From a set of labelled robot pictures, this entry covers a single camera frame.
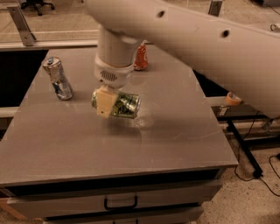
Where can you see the black metal stand leg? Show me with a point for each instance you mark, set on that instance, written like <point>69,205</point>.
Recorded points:
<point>258,172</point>

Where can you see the green soda can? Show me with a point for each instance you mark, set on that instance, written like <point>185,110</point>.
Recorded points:
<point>126,105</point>

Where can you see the orange soda can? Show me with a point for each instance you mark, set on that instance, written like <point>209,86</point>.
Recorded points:
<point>141,61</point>

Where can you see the roll of tan tape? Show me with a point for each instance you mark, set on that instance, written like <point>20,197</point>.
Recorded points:
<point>233,99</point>

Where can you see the right metal railing bracket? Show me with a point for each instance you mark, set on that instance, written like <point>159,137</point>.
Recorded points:
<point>215,7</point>

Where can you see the crushed silver blue can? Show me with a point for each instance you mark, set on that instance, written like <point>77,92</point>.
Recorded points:
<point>62,88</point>

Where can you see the metal railing bracket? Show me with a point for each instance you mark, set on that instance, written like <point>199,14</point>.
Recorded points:
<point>215,7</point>
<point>28,39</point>

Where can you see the lower drawer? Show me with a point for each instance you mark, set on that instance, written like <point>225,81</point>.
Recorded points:
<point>176,215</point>

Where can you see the upper drawer with black handle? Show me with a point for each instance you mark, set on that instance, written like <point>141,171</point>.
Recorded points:
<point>111,199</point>

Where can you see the black office chair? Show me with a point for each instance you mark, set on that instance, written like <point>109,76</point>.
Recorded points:
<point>35,4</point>

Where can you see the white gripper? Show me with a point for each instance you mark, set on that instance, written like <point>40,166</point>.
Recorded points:
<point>112,75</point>

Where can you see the left metal railing bracket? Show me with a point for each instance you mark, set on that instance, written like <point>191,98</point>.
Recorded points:
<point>28,39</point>

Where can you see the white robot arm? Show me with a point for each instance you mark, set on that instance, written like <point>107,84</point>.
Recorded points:
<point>242,59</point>

